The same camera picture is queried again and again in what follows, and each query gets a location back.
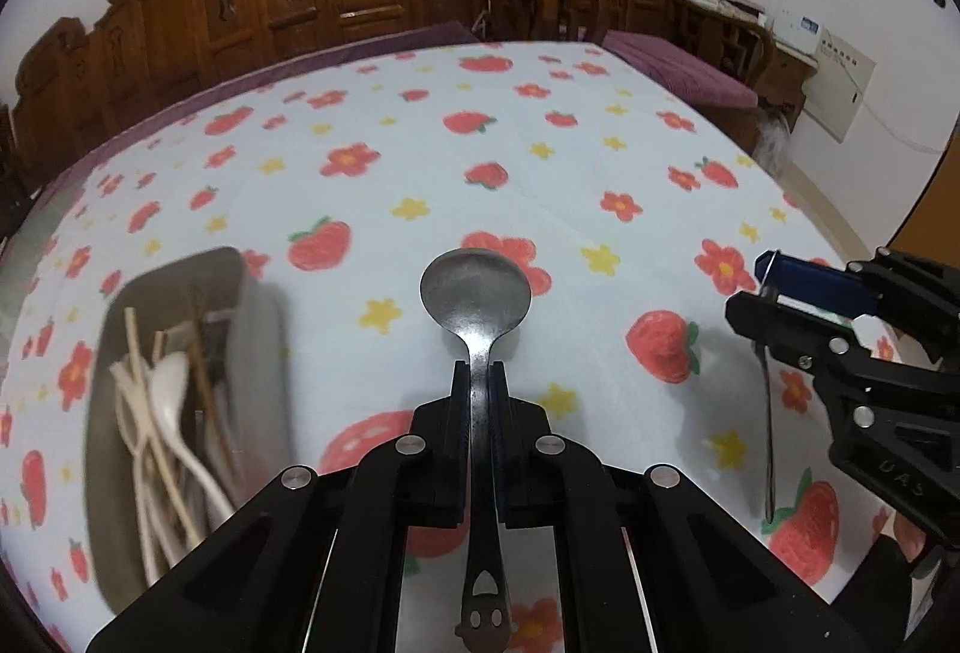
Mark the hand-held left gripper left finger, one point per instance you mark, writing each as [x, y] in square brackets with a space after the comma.
[420, 465]

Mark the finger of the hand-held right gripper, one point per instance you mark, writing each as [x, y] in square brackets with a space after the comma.
[817, 282]
[787, 327]

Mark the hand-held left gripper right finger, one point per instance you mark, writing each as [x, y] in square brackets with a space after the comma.
[525, 465]

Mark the small metal spoon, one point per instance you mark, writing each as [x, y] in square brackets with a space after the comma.
[768, 435]

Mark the large metal spoon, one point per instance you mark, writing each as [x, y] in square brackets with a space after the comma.
[476, 293]

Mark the rectangular metal tray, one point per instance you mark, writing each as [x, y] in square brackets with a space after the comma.
[255, 353]

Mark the brown wooden chopstick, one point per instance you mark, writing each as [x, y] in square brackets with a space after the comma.
[214, 398]

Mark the white ceramic soup spoon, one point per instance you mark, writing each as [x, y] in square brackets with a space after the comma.
[171, 383]

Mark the white plastic spoon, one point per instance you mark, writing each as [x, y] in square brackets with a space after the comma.
[139, 473]

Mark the pale wooden chopstick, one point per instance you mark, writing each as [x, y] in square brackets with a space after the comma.
[161, 428]
[160, 349]

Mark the white plastic bag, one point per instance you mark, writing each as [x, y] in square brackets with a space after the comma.
[772, 135]

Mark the small purple seat cushion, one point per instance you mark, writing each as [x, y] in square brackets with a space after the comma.
[682, 68]

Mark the white box with blue label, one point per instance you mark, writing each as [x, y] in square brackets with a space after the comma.
[796, 29]

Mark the long purple seat cushion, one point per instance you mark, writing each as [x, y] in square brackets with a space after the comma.
[225, 75]

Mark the white wall electrical panel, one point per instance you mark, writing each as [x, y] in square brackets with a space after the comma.
[838, 83]

